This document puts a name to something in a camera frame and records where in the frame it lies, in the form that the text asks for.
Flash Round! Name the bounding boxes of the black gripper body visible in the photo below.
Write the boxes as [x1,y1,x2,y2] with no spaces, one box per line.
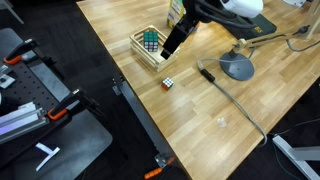
[171,19,199,40]

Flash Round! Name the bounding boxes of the small Rubik's cube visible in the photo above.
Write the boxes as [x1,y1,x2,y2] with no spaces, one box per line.
[161,77,175,92]

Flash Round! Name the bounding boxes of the large Rubik's cube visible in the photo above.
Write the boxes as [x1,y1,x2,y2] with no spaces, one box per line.
[143,30,160,53]

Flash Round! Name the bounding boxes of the wooden slatted box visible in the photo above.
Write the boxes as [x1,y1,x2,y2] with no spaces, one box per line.
[128,24,181,73]

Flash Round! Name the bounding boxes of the yellow green carton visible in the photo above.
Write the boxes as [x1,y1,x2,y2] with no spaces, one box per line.
[166,0,186,30]

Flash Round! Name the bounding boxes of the grey round stand base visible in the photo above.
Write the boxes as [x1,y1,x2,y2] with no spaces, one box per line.
[218,49,256,82]

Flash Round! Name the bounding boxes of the black flat pad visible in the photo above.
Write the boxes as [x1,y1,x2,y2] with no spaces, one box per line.
[229,13,278,41]

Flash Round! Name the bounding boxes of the small clear plastic cup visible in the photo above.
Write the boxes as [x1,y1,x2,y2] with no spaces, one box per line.
[216,116,228,129]

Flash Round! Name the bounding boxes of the black clamp with orange grip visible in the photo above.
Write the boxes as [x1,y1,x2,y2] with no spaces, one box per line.
[3,37,38,66]
[47,87,101,122]

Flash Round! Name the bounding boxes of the grey chair mat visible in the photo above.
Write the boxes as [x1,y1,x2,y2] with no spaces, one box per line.
[0,108,114,180]

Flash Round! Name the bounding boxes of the black perforated breadboard plate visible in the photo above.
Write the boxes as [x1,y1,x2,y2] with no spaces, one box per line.
[0,49,73,168]

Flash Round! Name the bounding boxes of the white tape pieces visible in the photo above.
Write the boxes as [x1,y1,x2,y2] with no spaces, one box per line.
[34,142,62,173]

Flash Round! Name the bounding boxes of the small grey metal plate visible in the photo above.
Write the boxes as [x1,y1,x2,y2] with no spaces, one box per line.
[0,75,17,90]

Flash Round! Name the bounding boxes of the aluminium extrusion bar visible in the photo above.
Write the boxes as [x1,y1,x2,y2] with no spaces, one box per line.
[0,101,50,145]

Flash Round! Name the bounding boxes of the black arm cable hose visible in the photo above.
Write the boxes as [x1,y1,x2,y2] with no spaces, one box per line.
[194,2,258,30]

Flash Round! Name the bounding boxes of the dark metal table rail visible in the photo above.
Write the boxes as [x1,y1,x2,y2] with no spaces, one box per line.
[111,75,176,169]

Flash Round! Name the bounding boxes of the grey stand cable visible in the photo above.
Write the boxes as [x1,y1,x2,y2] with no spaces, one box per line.
[285,25,320,53]

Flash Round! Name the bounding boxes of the white frame leg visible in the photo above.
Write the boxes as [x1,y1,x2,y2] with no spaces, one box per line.
[272,134,320,180]

